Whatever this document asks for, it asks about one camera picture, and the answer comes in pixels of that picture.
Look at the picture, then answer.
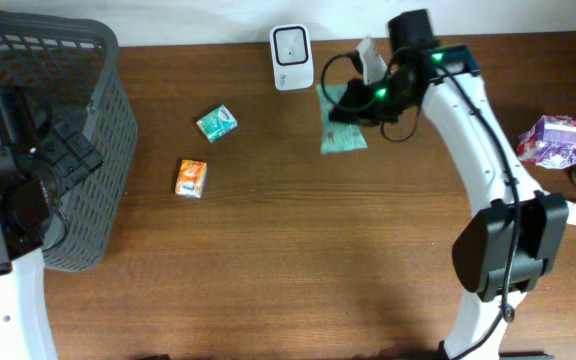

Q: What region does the teal wet wipes pack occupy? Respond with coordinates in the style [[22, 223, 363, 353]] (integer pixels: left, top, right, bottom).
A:
[[316, 85, 368, 154]]

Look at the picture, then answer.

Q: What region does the small teal tissue packet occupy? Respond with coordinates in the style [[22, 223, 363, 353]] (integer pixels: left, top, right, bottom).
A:
[[196, 105, 238, 143]]

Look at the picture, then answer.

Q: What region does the purple white sanitary pad pack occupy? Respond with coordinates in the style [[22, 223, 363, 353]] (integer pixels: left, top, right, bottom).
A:
[[517, 115, 576, 169]]

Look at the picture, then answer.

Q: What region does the orange small box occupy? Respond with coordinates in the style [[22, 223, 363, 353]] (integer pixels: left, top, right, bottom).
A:
[[175, 160, 208, 199]]

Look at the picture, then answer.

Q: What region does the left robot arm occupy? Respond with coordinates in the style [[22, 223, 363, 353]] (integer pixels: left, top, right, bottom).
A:
[[0, 86, 104, 359]]

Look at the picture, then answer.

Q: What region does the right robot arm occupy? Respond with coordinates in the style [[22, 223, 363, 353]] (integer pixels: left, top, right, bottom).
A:
[[329, 9, 569, 359]]

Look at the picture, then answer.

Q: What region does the white barcode scanner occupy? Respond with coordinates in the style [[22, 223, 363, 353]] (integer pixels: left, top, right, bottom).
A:
[[269, 24, 314, 91]]

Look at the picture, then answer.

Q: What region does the grey plastic mesh basket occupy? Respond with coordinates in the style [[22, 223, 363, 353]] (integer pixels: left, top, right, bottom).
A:
[[0, 10, 138, 272]]

